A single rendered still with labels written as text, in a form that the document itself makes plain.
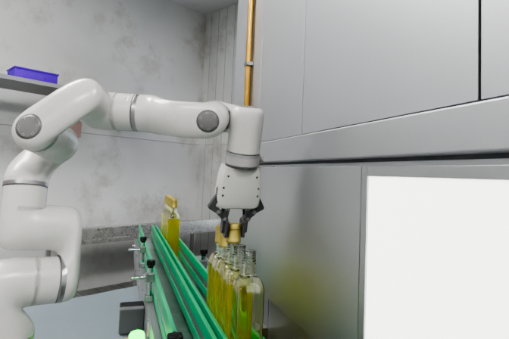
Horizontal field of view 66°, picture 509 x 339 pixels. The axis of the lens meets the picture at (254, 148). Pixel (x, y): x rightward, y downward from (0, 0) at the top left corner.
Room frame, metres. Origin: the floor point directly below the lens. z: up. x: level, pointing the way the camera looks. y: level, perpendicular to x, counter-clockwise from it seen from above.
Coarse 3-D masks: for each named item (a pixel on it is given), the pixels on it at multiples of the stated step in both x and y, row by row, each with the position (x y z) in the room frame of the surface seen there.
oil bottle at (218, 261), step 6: (216, 258) 0.98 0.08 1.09; (222, 258) 0.97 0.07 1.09; (216, 264) 0.96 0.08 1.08; (216, 270) 0.95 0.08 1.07; (216, 276) 0.95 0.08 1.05; (216, 282) 0.95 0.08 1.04; (216, 288) 0.95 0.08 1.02; (216, 294) 0.95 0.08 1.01; (210, 300) 0.99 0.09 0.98; (216, 300) 0.95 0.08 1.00; (210, 306) 0.99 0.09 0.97; (216, 306) 0.95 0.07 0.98
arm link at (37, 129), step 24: (48, 96) 0.78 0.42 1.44; (72, 96) 0.77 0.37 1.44; (96, 96) 0.78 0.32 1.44; (120, 96) 0.84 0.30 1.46; (24, 120) 0.76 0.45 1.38; (48, 120) 0.76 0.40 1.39; (72, 120) 0.77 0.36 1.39; (96, 120) 0.83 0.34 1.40; (120, 120) 0.84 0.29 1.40; (24, 144) 0.76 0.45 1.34; (48, 144) 0.78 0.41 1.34
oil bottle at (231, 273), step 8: (232, 272) 0.85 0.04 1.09; (240, 272) 0.85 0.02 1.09; (224, 280) 0.88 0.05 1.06; (232, 280) 0.84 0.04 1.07; (224, 288) 0.87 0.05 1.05; (224, 296) 0.87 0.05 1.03; (224, 304) 0.87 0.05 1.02; (224, 312) 0.86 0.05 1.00; (224, 320) 0.86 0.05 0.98; (224, 328) 0.86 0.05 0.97
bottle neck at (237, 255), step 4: (236, 244) 0.88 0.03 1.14; (240, 244) 0.89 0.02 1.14; (236, 248) 0.86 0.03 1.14; (240, 248) 0.86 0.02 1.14; (244, 248) 0.87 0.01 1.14; (236, 252) 0.86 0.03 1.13; (240, 252) 0.86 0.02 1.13; (236, 256) 0.86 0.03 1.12; (240, 256) 0.86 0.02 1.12; (236, 260) 0.86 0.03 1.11; (240, 260) 0.86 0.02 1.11; (236, 264) 0.86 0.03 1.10; (240, 264) 0.86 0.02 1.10; (236, 268) 0.86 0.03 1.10; (240, 268) 0.86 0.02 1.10
